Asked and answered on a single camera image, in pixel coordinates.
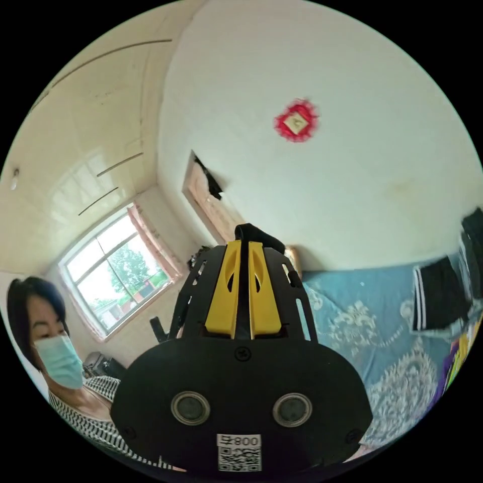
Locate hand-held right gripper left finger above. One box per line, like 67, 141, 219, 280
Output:
205, 241, 243, 337

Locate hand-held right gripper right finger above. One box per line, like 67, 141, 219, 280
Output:
248, 241, 283, 338

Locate black long pants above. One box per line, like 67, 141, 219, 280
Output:
233, 223, 286, 258

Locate pink door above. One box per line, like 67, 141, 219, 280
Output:
181, 149, 247, 247

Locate pink curtain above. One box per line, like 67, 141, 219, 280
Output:
126, 202, 183, 282

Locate bed with blue printed sheet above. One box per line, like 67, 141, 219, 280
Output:
301, 255, 483, 455

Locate window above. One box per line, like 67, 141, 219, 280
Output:
57, 203, 179, 342

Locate black hanging cloth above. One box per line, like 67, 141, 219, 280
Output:
193, 153, 232, 201

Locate person's body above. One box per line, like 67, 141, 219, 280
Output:
7, 276, 189, 473

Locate black garment with white stripes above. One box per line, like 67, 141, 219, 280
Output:
412, 256, 470, 332

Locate pile of clothes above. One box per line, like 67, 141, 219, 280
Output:
439, 206, 483, 397

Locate red paper wall ornament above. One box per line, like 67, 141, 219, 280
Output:
273, 97, 320, 143

